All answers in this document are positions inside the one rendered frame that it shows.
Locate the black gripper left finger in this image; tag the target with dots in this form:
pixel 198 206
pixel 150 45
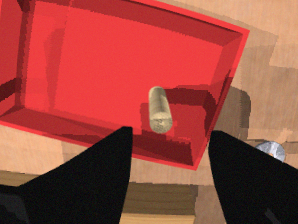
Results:
pixel 94 184

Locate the tan wooden dowel pin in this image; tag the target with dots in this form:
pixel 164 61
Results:
pixel 160 118

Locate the red shallow tray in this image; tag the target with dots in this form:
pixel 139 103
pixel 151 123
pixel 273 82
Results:
pixel 77 70

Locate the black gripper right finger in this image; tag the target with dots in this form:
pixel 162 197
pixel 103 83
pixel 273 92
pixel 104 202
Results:
pixel 253 187

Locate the light brown wooden board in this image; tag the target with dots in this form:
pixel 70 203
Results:
pixel 144 203

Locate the grey metal washer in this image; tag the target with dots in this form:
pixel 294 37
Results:
pixel 272 147

